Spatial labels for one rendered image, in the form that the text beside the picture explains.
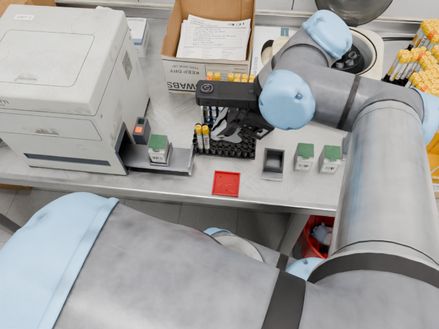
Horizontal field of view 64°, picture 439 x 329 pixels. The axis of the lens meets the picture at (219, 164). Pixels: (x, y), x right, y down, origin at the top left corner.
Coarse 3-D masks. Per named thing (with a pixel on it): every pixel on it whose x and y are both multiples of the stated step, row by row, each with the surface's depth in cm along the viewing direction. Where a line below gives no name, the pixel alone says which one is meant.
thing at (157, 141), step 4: (152, 136) 85; (156, 136) 85; (160, 136) 85; (164, 136) 85; (152, 140) 84; (156, 140) 84; (160, 140) 84; (164, 140) 84; (152, 144) 84; (156, 144) 84; (160, 144) 83; (164, 144) 83; (152, 148) 83; (156, 148) 83; (160, 148) 83
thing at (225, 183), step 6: (216, 174) 91; (222, 174) 91; (228, 174) 91; (234, 174) 91; (216, 180) 90; (222, 180) 90; (228, 180) 90; (234, 180) 90; (216, 186) 89; (222, 186) 89; (228, 186) 89; (234, 186) 89; (216, 192) 88; (222, 192) 88; (228, 192) 88; (234, 192) 88
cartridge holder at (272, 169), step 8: (264, 152) 93; (272, 152) 91; (280, 152) 90; (264, 160) 91; (272, 160) 91; (280, 160) 91; (264, 168) 89; (272, 168) 88; (280, 168) 88; (264, 176) 89; (272, 176) 89; (280, 176) 89
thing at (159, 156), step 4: (168, 140) 86; (168, 144) 87; (148, 148) 84; (164, 148) 83; (168, 148) 87; (148, 152) 84; (152, 152) 84; (156, 152) 84; (160, 152) 84; (164, 152) 84; (152, 156) 85; (156, 156) 85; (160, 156) 85; (164, 156) 85; (152, 160) 87; (156, 160) 87; (160, 160) 86; (164, 160) 86
